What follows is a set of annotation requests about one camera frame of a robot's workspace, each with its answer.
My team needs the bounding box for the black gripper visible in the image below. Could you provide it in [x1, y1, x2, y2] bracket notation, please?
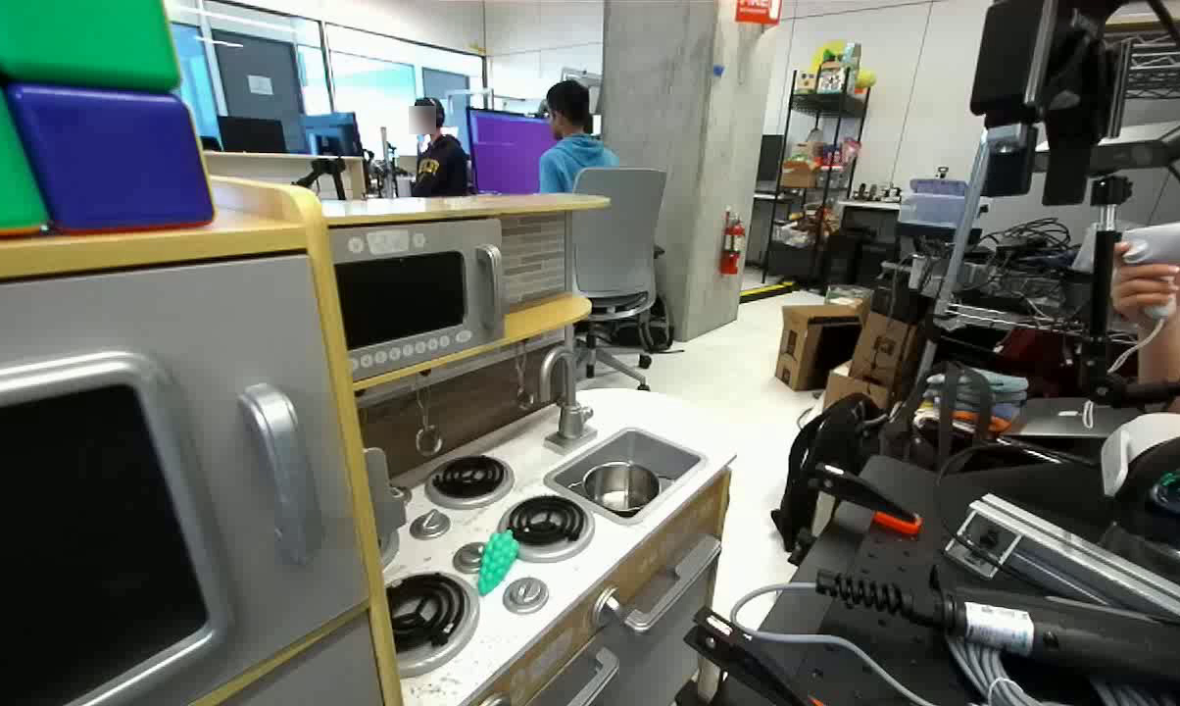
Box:
[971, 0, 1133, 207]

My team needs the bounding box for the green grape toy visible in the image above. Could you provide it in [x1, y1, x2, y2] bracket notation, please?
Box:
[475, 526, 526, 599]

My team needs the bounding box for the grey toy sink basin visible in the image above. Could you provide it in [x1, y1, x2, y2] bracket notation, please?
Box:
[540, 426, 711, 529]

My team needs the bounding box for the small steel pot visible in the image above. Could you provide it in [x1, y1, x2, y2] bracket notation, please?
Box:
[577, 459, 668, 519]

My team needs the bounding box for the silver toy faucet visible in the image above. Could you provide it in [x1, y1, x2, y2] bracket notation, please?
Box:
[539, 340, 601, 454]

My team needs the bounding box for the grey toy dishwasher door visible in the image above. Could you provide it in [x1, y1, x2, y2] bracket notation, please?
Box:
[598, 485, 735, 659]

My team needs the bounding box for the black toy stove burner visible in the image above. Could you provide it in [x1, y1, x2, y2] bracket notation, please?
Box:
[425, 450, 518, 515]
[496, 492, 601, 565]
[383, 570, 486, 678]

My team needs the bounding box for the wooden toy kitchen unit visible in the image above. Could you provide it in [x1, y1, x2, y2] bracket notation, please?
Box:
[0, 171, 736, 706]

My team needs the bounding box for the grey toy microwave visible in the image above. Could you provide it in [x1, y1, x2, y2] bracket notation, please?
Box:
[326, 216, 511, 387]

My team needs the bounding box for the grey toy oven door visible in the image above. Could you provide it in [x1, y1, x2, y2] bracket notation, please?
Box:
[484, 625, 649, 706]

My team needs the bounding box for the grey toy fridge door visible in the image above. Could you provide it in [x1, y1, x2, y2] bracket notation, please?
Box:
[213, 607, 392, 706]

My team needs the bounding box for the grey toy door with window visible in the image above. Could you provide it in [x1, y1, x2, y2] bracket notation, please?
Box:
[0, 252, 374, 706]

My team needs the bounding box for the operator hand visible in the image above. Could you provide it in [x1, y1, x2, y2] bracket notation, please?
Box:
[1108, 252, 1180, 345]

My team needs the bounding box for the white handheld controller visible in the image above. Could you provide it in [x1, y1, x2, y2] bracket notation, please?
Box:
[1119, 216, 1180, 276]

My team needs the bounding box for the clear plastic storage bin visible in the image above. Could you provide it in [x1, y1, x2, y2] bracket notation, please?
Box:
[899, 175, 988, 235]

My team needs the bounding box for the brown cardboard box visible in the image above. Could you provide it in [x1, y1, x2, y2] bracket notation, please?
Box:
[820, 362, 903, 416]
[847, 306, 933, 397]

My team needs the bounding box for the red fire extinguisher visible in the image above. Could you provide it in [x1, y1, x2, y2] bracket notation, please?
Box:
[716, 212, 749, 281]

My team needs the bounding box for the red exit sign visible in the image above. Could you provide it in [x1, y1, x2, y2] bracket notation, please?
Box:
[735, 0, 788, 30]

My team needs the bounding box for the black backpack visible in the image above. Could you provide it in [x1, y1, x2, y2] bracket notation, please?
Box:
[770, 393, 890, 565]

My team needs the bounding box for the small black orange clamp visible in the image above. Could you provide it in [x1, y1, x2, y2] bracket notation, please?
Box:
[804, 459, 931, 541]

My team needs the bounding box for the light grey swivel chair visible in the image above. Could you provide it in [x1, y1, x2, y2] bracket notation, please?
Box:
[569, 165, 679, 397]

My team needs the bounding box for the person in blue shirt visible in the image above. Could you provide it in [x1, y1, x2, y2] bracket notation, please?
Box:
[539, 73, 624, 197]

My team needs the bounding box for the purple partition panel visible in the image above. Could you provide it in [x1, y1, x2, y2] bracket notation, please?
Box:
[466, 105, 560, 201]

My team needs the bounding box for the large black orange clamp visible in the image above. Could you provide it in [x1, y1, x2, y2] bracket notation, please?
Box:
[684, 604, 814, 706]

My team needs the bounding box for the person wearing headphones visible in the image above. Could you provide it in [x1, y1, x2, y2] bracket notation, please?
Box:
[407, 95, 475, 201]

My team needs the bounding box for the small hanging metal hook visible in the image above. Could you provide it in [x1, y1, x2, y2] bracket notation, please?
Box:
[407, 387, 452, 464]

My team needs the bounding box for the computer monitor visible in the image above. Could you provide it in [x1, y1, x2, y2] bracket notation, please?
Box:
[304, 108, 368, 162]

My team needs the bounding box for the camera on metal stand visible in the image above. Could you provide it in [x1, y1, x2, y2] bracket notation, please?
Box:
[933, 119, 1038, 316]

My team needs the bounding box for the black wire shelf rack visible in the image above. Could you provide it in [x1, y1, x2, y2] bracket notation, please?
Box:
[760, 35, 882, 292]

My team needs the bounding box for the aluminium extrusion rail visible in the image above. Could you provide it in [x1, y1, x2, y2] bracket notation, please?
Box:
[941, 492, 1180, 631]

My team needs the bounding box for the black handled tool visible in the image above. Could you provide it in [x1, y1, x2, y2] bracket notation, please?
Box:
[811, 565, 1180, 694]

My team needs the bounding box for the grey coiled cable bundle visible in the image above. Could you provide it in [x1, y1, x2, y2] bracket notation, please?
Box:
[727, 582, 1149, 706]

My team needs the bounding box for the grey toy wall phone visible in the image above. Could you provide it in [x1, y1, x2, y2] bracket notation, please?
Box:
[362, 444, 413, 562]

